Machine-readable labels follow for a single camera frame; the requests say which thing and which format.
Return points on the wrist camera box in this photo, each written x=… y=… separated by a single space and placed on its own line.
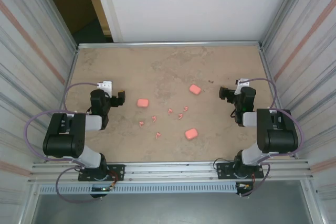
x=105 y=87
x=242 y=83

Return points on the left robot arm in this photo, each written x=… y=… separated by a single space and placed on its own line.
x=63 y=145

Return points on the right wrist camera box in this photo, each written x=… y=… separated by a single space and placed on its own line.
x=242 y=83

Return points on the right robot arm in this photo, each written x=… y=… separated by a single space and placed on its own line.
x=278 y=140

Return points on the aluminium mounting rail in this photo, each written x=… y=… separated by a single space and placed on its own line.
x=170 y=171

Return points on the aluminium frame post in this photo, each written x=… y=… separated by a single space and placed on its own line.
x=58 y=11
x=279 y=11

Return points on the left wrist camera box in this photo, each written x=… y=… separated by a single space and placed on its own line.
x=105 y=87

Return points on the aluminium side rail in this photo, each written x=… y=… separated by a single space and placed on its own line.
x=72 y=64
x=266 y=64

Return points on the aluminium frame bar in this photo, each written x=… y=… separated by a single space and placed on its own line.
x=157 y=44

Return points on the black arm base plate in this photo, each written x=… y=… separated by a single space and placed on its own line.
x=224 y=170
x=118 y=171

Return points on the pink earbud charging case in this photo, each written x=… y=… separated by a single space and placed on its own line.
x=191 y=134
x=143 y=102
x=194 y=89

